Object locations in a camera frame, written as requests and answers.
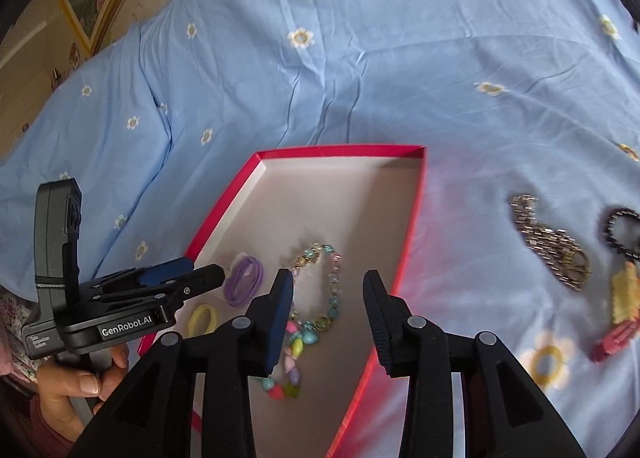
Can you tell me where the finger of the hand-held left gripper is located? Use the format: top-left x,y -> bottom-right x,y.
94,264 -> 226,313
80,259 -> 196,292

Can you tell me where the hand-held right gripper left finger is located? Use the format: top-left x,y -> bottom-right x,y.
67,268 -> 296,458

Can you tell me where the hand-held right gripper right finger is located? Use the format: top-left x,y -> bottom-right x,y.
362,269 -> 588,458

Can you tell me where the purple hair tie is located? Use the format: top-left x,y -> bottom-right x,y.
223,253 -> 266,307

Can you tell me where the red cardboard box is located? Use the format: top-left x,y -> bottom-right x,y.
136,144 -> 428,458

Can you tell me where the person's left hand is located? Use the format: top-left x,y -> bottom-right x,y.
36,342 -> 130,443

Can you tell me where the floral clothing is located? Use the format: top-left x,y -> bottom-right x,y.
0,285 -> 51,381

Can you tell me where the pink hair clip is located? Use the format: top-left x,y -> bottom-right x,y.
590,320 -> 640,364

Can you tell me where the blue floral bedsheet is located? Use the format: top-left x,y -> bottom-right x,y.
0,0 -> 640,458

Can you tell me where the yellow hair clip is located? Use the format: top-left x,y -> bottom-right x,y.
610,262 -> 640,325

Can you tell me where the light blue bead bracelet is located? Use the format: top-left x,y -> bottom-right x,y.
287,243 -> 346,333

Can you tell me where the yellow hair tie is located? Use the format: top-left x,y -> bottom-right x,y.
187,304 -> 221,337

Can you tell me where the colourful chunky bead bracelet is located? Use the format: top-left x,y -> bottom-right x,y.
257,320 -> 321,401

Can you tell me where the metal chain bracelet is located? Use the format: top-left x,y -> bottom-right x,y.
510,194 -> 593,293

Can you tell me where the black bead bracelet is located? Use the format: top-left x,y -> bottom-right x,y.
607,208 -> 640,261

